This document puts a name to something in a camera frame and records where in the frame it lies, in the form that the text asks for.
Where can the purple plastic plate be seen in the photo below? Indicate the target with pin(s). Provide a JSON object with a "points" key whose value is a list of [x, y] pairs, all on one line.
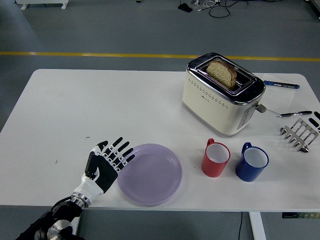
{"points": [[152, 177]]}

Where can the blue enamel mug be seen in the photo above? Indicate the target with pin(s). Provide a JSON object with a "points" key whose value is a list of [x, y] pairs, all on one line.
{"points": [[247, 172]]}

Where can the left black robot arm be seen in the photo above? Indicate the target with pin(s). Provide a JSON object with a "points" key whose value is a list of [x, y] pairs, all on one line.
{"points": [[55, 217]]}

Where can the white furniture base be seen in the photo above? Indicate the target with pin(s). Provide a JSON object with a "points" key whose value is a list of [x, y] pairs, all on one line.
{"points": [[42, 2]]}

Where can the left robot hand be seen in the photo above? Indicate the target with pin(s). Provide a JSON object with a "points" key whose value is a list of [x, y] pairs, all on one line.
{"points": [[105, 172]]}

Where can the brown bread slice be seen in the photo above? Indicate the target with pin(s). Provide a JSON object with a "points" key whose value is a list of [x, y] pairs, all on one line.
{"points": [[221, 73]]}

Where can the cream and chrome toaster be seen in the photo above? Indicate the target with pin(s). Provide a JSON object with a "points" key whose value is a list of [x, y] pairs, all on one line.
{"points": [[212, 110]]}

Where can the red enamel mug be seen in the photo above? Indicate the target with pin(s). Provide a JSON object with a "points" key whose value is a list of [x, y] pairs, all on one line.
{"points": [[212, 168]]}

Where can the black table control panel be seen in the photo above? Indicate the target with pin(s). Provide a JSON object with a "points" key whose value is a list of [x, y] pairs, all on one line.
{"points": [[300, 215]]}

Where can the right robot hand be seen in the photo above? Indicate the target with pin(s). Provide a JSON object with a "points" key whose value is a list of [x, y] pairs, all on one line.
{"points": [[315, 123]]}

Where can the blue marker pen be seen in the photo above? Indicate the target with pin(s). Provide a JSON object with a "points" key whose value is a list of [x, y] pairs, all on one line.
{"points": [[281, 84]]}

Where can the black ballpoint pen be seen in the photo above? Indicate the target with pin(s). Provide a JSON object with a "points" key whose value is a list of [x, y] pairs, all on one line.
{"points": [[296, 113]]}

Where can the black foot pedal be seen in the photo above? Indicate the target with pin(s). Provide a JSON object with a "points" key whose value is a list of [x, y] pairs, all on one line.
{"points": [[185, 7]]}

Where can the white table leg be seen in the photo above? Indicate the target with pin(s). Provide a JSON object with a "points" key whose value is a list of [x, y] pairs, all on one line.
{"points": [[257, 226], [76, 225]]}

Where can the metal toast rack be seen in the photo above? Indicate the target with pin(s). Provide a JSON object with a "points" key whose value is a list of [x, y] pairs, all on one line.
{"points": [[298, 136]]}

